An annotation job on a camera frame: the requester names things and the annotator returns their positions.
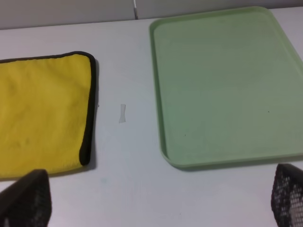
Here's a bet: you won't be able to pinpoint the yellow towel with black trim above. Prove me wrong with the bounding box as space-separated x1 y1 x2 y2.
0 51 97 179

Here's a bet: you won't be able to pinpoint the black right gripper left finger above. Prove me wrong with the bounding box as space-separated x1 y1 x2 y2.
0 169 52 227

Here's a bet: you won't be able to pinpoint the light green plastic tray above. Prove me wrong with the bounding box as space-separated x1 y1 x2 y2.
149 7 303 168

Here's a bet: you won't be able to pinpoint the white tape strip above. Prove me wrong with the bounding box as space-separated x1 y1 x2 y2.
119 104 126 123

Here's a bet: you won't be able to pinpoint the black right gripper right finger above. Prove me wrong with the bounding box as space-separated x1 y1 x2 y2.
271 164 303 227

